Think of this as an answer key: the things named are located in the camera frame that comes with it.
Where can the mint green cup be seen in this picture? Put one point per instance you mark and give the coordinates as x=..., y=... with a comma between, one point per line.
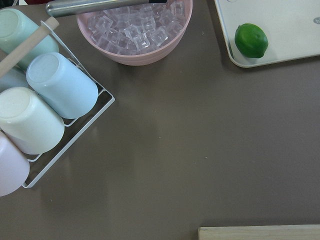
x=16, y=27

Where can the cream rabbit tray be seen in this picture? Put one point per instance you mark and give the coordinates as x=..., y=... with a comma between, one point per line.
x=292, y=28

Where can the cream white cup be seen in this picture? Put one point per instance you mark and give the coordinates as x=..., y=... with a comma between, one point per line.
x=32, y=125

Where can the pink bowl of ice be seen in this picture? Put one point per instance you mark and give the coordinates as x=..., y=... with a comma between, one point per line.
x=137, y=35

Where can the white wire cup rack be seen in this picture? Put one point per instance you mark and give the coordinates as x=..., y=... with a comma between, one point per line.
x=74, y=128

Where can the wooden rack handle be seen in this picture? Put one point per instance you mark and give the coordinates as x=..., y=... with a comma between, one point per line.
x=26, y=46

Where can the light blue cup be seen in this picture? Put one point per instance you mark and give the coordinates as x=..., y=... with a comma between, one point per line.
x=64, y=87

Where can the pink cup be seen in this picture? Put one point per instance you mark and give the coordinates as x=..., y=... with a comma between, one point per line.
x=14, y=166

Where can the steel scoop handle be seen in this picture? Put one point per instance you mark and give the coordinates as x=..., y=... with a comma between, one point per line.
x=62, y=8

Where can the green lime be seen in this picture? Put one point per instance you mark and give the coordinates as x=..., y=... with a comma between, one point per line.
x=251, y=41

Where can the wooden cutting board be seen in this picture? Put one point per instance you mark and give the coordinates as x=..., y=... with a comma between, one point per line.
x=268, y=232

